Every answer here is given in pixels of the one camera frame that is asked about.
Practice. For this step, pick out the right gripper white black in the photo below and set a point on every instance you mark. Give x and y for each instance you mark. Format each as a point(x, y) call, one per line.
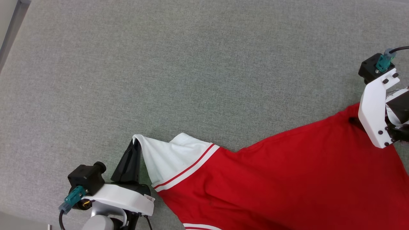
point(374, 111)

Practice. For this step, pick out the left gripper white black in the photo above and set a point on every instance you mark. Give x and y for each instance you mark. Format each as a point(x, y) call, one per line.
point(127, 199)

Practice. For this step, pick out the red and white jersey garment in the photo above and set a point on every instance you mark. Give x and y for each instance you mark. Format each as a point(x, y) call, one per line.
point(271, 185)

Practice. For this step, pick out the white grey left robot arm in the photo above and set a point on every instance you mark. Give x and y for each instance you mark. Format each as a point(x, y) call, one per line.
point(99, 222)

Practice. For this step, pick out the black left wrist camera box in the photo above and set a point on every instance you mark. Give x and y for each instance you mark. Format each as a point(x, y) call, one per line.
point(86, 177)

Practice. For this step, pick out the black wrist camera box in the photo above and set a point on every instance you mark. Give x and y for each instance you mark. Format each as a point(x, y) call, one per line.
point(369, 68)
point(86, 177)

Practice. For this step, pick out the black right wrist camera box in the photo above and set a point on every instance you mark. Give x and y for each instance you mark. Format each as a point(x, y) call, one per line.
point(369, 68)

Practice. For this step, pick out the grey metal frame rail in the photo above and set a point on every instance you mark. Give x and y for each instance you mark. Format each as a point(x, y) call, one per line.
point(14, 28)

